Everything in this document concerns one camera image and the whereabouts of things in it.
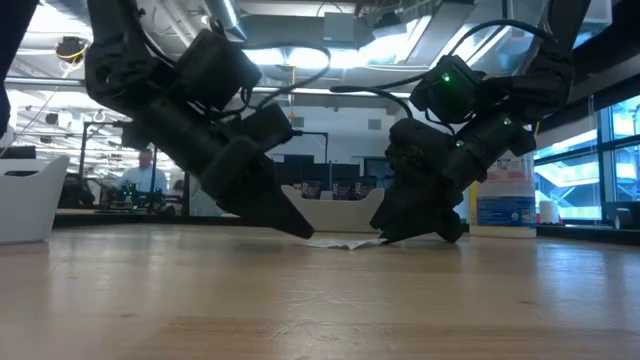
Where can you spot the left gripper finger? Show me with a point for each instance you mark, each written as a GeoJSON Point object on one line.
{"type": "Point", "coordinates": [250, 195]}

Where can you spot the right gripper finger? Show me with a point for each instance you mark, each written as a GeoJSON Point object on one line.
{"type": "Point", "coordinates": [451, 227]}
{"type": "Point", "coordinates": [410, 217]}

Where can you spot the white printed sachet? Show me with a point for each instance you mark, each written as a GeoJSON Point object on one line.
{"type": "Point", "coordinates": [345, 243]}

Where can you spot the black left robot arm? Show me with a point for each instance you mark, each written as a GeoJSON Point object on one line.
{"type": "Point", "coordinates": [115, 50]}

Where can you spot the person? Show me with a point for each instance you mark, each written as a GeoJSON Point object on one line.
{"type": "Point", "coordinates": [142, 175]}

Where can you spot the Lysol wipes canister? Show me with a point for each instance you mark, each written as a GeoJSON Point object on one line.
{"type": "Point", "coordinates": [505, 205]}

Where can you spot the black partition panels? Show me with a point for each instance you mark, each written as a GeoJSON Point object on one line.
{"type": "Point", "coordinates": [310, 170]}

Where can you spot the grey plastic bin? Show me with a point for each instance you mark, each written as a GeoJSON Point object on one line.
{"type": "Point", "coordinates": [340, 212]}

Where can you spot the background black robot arms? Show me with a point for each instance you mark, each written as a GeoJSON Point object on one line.
{"type": "Point", "coordinates": [130, 199]}

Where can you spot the white paper towel roll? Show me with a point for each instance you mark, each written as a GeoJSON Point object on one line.
{"type": "Point", "coordinates": [549, 211]}

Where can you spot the long ceiling strip light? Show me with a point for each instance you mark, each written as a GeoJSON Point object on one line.
{"type": "Point", "coordinates": [310, 91]}

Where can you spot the white plastic bin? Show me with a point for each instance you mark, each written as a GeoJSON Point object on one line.
{"type": "Point", "coordinates": [30, 200]}

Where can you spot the black tape roll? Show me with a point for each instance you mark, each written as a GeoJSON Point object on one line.
{"type": "Point", "coordinates": [623, 219]}

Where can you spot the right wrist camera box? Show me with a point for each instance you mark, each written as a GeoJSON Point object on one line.
{"type": "Point", "coordinates": [447, 90]}

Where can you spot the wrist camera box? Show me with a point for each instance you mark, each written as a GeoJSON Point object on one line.
{"type": "Point", "coordinates": [447, 90]}
{"type": "Point", "coordinates": [217, 67]}

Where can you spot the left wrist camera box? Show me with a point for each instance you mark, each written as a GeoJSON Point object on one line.
{"type": "Point", "coordinates": [217, 67]}

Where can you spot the black rig frame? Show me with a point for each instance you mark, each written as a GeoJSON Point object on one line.
{"type": "Point", "coordinates": [100, 123]}
{"type": "Point", "coordinates": [320, 133]}

